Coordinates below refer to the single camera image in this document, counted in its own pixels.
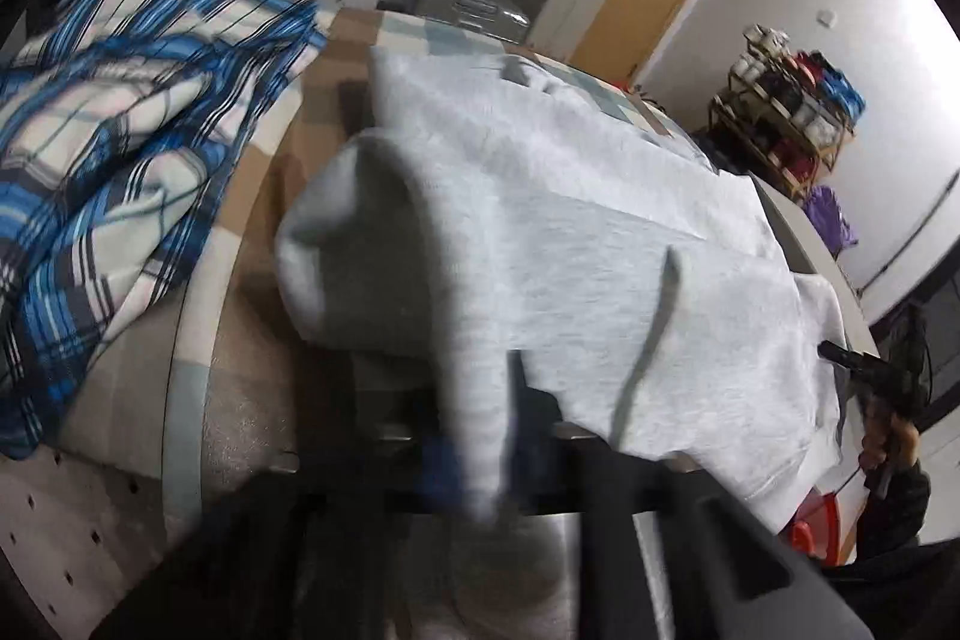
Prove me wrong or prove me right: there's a beige blue checked blanket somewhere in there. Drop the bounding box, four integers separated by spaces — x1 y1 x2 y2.
52 6 751 536

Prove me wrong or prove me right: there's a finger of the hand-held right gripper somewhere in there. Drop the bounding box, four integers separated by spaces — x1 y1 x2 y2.
817 341 884 380

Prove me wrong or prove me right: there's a red plastic stool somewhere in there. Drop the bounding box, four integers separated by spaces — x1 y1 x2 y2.
787 490 842 566

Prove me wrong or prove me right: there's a wooden shelf rack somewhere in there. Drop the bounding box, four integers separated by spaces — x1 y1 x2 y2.
709 23 867 202

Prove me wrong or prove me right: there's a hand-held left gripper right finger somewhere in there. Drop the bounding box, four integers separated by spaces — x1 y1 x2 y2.
504 349 863 640

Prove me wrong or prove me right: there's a purple cloth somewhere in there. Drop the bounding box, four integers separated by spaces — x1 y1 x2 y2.
802 184 860 251

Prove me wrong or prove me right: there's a grey sweatshirt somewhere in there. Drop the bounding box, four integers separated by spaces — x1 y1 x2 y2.
274 44 852 640

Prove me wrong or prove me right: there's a white perforated board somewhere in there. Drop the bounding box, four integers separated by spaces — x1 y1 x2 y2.
0 437 196 640

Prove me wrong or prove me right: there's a person's right hand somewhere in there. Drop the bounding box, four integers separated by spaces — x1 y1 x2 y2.
861 411 921 485

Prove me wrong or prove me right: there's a silver suitcase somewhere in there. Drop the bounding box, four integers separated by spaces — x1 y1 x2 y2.
382 0 533 41

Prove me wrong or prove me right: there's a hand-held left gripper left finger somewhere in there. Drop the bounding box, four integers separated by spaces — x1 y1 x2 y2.
97 434 473 640

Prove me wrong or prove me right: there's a blue plaid shirt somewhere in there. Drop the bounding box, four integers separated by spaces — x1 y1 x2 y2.
0 0 331 461

